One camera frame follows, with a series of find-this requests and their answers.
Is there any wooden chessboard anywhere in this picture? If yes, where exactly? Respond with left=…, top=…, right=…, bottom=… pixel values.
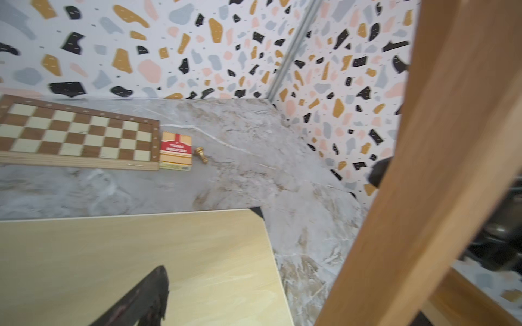
left=1, top=95, right=160, bottom=171

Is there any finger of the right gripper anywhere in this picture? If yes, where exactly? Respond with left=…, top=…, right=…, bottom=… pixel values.
left=367, top=157, right=393, bottom=189

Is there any light wooden board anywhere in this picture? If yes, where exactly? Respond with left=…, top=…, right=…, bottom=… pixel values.
left=1, top=209, right=293, bottom=325

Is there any small wooden easel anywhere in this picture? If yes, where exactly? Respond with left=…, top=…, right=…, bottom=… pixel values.
left=316, top=1, right=521, bottom=325

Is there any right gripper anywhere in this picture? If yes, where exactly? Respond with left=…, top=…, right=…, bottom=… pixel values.
left=464, top=175, right=521, bottom=273

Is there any red yellow small box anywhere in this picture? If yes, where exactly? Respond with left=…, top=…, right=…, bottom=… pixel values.
left=159, top=132, right=193, bottom=171

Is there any golden chess piece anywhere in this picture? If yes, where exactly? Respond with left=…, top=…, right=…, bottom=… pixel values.
left=194, top=147, right=209, bottom=164

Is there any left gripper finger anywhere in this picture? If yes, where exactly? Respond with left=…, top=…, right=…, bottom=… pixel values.
left=91, top=266, right=169, bottom=325

